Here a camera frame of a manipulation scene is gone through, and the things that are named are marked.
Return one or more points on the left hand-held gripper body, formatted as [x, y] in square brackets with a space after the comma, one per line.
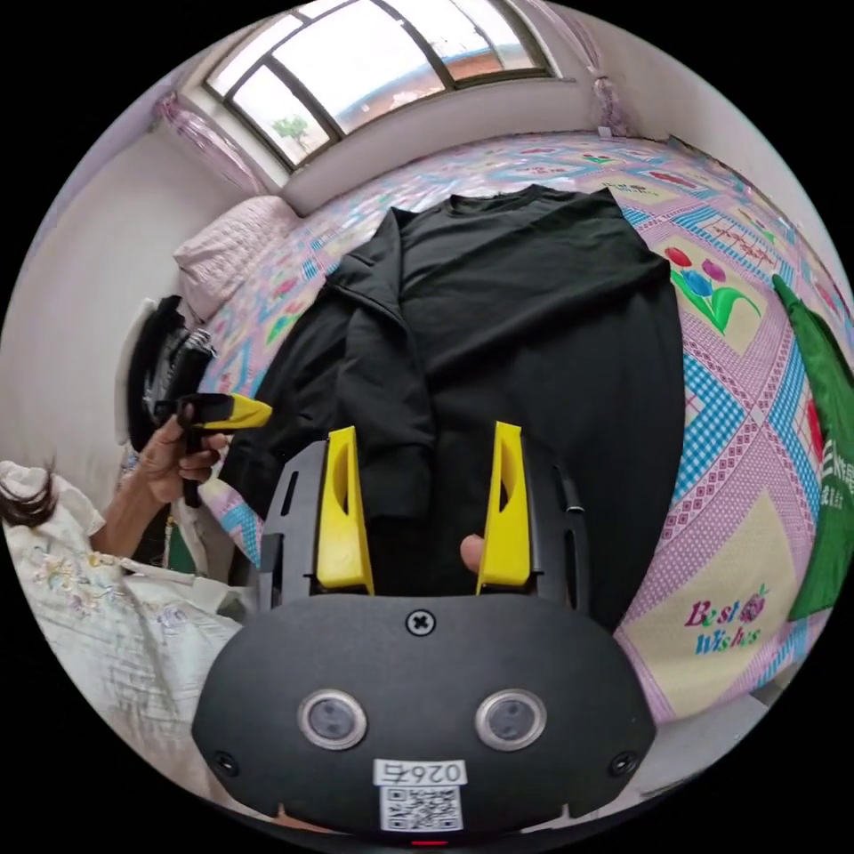
[175, 363]

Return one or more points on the person's left hand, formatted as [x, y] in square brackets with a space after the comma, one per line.
[170, 464]

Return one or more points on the person's right hand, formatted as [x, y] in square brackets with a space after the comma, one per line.
[472, 552]

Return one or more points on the pink pillow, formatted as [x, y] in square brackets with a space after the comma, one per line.
[230, 250]

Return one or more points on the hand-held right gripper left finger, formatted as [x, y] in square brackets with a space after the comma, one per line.
[341, 514]

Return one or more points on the green garment with print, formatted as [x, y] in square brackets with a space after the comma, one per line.
[824, 454]

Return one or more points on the person's left forearm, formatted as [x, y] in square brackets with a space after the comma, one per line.
[127, 517]

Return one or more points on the window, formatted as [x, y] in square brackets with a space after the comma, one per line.
[373, 67]

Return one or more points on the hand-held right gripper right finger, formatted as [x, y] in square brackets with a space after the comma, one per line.
[508, 514]

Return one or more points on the black long sleeve shirt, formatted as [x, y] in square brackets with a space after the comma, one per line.
[534, 333]

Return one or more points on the pink curtain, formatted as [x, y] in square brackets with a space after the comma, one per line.
[200, 137]
[604, 73]

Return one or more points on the person's body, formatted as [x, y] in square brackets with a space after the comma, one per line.
[113, 640]

